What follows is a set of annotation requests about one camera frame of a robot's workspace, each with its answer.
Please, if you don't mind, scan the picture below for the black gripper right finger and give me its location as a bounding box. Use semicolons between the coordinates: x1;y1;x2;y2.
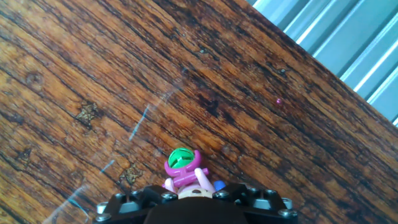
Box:
213;182;299;224

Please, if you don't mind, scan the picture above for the wood grain mat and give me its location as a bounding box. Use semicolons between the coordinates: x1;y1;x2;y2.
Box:
0;0;398;224

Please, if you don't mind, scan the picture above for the pink toy figure green ball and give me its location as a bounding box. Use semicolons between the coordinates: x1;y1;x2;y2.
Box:
161;147;227;200

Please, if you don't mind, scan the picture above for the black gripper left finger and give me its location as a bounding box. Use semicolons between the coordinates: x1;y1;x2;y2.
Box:
93;185;180;224

